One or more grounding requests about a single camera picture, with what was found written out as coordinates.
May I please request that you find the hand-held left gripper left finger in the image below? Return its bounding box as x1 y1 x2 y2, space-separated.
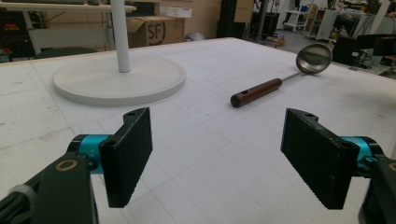
66 106 154 209

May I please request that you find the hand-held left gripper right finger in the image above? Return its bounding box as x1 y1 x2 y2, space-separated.
280 107 385 210

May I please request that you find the steel ladle with wooden handle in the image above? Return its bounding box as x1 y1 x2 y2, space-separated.
230 42 333 109

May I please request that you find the white round stand base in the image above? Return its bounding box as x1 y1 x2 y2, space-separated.
51 54 188 108

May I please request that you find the white stand pole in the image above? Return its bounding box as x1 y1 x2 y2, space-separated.
110 0 132 74

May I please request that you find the brown cardboard box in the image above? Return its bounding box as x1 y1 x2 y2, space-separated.
126 16 186 49

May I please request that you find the white shelf unit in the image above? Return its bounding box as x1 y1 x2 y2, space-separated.
306 8 339 41

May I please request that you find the white desk with metal legs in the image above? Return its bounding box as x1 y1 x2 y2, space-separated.
0 1 137 56

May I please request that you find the grey metal pole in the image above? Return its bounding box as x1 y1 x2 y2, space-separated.
257 0 269 41

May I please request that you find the white flat boxes stack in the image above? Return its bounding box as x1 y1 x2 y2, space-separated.
159 6 193 19

